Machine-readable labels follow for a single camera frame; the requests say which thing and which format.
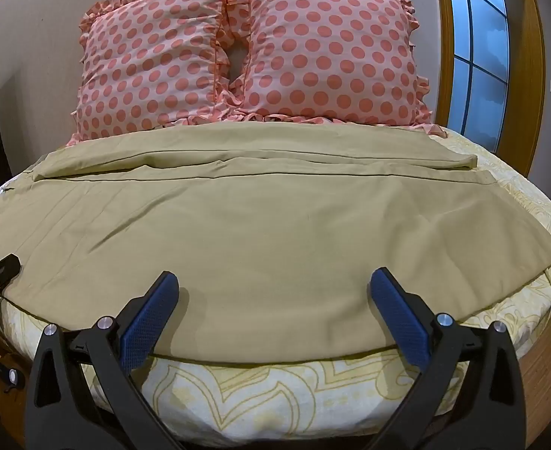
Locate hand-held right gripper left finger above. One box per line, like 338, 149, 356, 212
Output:
32, 271, 181, 450

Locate pink polka dot pillow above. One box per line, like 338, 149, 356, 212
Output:
224, 0, 447, 140
66, 0, 239, 147

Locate bed with yellow patterned sheet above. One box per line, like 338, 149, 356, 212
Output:
0, 124, 551, 448

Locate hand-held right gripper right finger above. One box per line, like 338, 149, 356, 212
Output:
370, 267, 526, 450

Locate khaki pants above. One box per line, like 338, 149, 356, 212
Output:
0, 123, 551, 367

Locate arched glass window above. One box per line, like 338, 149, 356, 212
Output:
444, 0, 512, 152

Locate wooden window frame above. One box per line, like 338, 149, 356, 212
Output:
432, 0, 546, 174

